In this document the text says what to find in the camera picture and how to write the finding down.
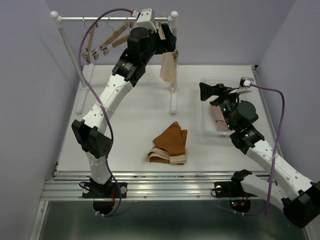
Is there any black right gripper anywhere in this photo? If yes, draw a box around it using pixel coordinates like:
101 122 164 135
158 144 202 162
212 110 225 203
200 81 244 130

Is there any beige clip hanger cream underwear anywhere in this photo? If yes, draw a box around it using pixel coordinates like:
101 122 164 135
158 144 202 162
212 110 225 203
156 22 177 55

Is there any cream yellow underwear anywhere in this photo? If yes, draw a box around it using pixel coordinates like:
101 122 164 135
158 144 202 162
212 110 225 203
159 49 179 93

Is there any brown orange underwear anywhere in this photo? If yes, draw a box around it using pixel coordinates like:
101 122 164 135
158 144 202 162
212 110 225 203
145 121 188 165

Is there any beige clip hanger brown underwear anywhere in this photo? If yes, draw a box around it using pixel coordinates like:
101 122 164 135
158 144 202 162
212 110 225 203
99 21 134 56

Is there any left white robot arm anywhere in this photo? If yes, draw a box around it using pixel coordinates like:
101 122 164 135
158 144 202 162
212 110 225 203
71 23 179 199

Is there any empty beige clip hanger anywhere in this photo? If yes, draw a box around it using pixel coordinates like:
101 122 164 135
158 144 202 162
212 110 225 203
81 23 98 64

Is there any white plastic mesh basket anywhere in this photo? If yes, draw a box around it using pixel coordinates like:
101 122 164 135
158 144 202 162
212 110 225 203
199 77 255 137

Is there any white metal clothes rack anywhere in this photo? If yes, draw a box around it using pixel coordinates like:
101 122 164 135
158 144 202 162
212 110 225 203
50 9 178 114

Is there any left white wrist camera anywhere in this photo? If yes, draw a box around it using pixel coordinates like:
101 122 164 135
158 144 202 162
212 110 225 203
131 8 157 32

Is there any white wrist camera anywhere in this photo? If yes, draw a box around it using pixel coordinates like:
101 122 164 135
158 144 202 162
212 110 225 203
229 77 254 95
131 8 157 32

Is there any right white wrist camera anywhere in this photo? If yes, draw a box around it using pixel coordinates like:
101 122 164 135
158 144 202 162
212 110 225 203
229 77 254 95

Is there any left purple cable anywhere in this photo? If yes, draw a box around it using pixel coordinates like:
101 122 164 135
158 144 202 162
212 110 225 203
78 8 140 218

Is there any aluminium mounting rail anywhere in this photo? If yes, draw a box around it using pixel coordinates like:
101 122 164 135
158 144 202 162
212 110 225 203
42 170 276 201

